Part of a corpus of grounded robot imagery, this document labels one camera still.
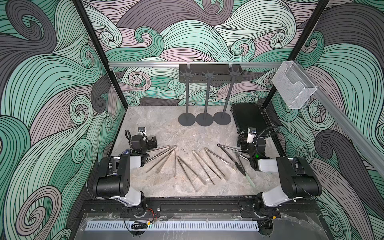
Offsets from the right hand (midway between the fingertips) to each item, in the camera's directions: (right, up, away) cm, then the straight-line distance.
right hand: (245, 136), depth 93 cm
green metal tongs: (-5, -18, -8) cm, 20 cm away
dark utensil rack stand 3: (-10, +12, +18) cm, 24 cm away
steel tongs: (-54, -11, -1) cm, 55 cm away
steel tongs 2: (-32, -25, -10) cm, 42 cm away
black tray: (+9, +14, +21) cm, 27 cm away
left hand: (-63, 0, +1) cm, 63 cm away
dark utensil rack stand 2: (-23, +10, +17) cm, 31 cm away
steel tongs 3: (-23, -12, +1) cm, 26 cm away
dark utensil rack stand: (-37, +11, +17) cm, 42 cm away
